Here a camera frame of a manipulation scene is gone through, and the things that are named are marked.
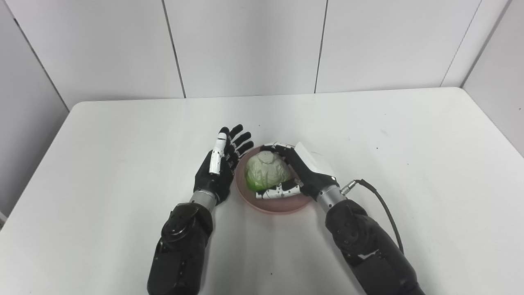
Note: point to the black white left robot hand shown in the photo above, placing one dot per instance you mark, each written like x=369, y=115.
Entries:
x=213, y=178

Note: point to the green white toy cabbage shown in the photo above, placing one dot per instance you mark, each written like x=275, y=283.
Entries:
x=266, y=172

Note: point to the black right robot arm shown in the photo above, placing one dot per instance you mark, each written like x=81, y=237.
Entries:
x=368, y=246

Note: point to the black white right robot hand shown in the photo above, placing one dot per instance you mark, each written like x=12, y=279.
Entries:
x=313, y=176

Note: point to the pink round plate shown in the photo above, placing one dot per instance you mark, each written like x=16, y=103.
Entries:
x=282, y=205

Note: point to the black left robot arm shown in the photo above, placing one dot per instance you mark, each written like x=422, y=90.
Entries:
x=182, y=246

